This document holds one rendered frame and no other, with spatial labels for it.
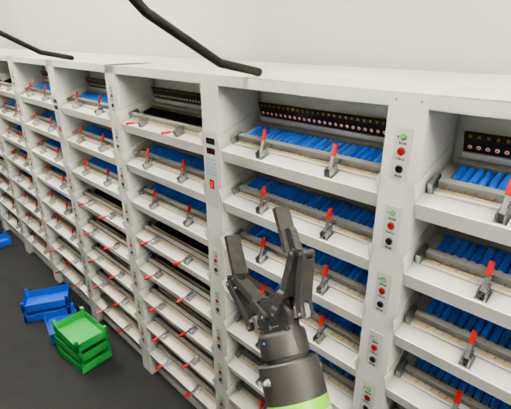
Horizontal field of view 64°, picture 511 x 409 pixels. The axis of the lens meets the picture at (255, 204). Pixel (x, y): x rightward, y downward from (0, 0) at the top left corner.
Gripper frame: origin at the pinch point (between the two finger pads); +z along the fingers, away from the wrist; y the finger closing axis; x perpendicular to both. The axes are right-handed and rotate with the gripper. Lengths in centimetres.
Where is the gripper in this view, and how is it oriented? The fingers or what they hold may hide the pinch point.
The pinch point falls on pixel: (255, 229)
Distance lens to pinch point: 67.5
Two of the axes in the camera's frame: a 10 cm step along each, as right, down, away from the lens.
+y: 5.9, -3.7, -7.2
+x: -7.7, -0.1, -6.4
